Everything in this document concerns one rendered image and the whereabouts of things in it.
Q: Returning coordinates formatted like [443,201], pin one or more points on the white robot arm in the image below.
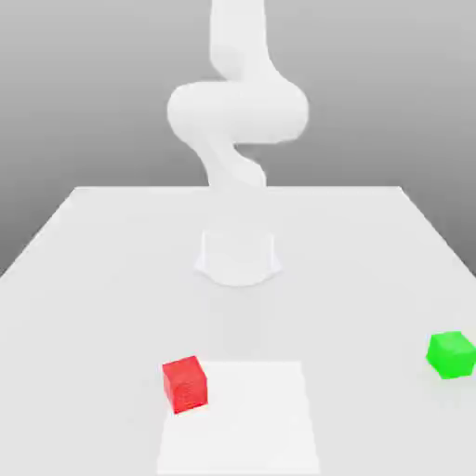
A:
[238,111]

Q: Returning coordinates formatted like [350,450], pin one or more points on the small red cube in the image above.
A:
[185,385]

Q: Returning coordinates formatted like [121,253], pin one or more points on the small green cube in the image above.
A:
[450,355]

